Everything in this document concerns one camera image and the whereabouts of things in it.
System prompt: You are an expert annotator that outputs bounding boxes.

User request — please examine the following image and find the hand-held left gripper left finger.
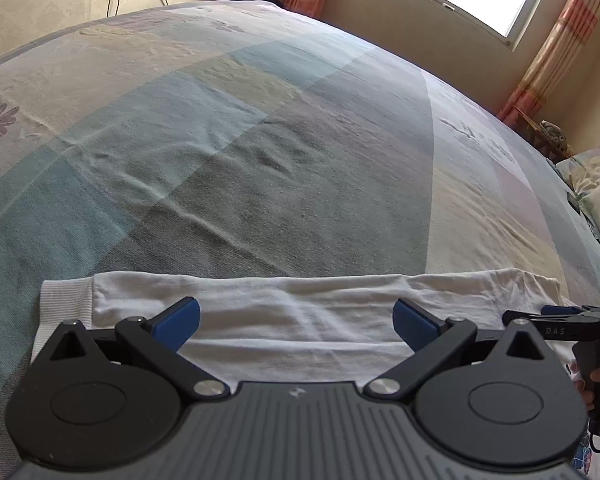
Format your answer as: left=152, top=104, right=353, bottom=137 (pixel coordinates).
left=47, top=296, right=231, bottom=402

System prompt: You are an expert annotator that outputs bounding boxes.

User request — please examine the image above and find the white sweatshirt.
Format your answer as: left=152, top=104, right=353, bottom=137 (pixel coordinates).
left=30, top=267, right=589, bottom=387

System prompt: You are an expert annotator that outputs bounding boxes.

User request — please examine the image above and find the small flower print pillow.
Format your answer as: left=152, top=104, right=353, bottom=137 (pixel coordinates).
left=555, top=147, right=600, bottom=197

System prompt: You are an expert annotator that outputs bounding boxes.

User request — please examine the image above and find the wooden nightstand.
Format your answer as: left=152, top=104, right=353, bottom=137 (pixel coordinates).
left=514, top=107, right=577, bottom=162

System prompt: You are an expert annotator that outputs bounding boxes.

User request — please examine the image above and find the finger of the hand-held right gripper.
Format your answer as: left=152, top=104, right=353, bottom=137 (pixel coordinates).
left=502, top=310, right=548, bottom=325
left=540, top=304, right=588, bottom=317

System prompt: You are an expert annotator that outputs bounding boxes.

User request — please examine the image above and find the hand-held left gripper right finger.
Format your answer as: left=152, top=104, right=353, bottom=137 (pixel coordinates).
left=362, top=299, right=553, bottom=403

